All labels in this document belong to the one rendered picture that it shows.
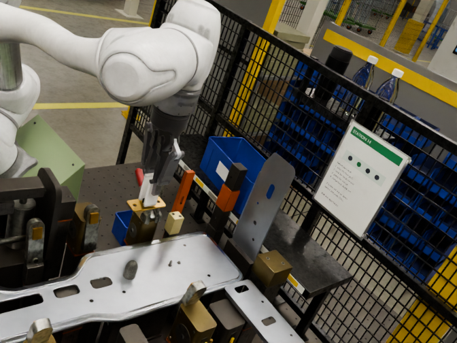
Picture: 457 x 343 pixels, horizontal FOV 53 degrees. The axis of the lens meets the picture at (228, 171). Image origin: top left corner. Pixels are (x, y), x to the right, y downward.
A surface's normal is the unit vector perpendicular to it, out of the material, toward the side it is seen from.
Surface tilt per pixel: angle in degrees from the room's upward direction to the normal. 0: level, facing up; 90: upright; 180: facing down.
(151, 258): 0
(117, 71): 90
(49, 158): 42
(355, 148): 90
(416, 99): 90
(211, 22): 66
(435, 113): 90
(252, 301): 0
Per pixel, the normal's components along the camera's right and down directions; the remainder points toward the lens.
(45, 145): -0.22, -0.52
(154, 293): 0.33, -0.83
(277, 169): -0.75, 0.07
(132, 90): -0.22, 0.37
